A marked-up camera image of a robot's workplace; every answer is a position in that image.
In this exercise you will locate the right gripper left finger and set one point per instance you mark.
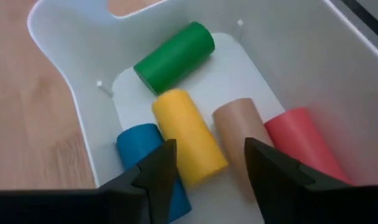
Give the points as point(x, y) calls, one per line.
point(151, 186)

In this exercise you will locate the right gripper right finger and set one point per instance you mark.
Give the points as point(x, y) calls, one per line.
point(285, 193)

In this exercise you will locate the blue wooden cylinder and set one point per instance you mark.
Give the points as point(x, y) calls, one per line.
point(135, 143)

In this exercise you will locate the red wooden cylinder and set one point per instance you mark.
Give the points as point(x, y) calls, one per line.
point(297, 137)

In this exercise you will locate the yellow wooden cylinder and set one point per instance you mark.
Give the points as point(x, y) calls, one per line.
point(185, 133)

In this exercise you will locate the natural wooden cylinder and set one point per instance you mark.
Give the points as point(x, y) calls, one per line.
point(235, 124)

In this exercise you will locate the green wooden cylinder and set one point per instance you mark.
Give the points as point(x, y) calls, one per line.
point(173, 59)

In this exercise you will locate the white plastic bin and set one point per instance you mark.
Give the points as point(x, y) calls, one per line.
point(269, 62)

